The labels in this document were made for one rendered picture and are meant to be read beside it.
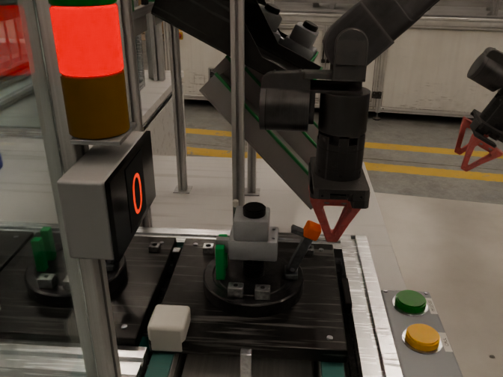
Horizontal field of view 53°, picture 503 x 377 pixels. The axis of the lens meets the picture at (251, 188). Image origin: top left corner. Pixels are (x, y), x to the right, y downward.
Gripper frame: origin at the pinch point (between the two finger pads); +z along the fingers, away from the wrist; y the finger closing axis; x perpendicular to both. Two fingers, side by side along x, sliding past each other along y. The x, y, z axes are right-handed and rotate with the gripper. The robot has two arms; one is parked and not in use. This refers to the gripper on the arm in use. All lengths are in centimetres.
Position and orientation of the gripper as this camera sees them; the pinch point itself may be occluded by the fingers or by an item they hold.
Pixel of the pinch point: (331, 235)
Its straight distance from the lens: 67.8
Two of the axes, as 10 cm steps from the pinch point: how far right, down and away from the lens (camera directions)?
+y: -0.6, 4.3, -9.0
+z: -0.1, 9.0, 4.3
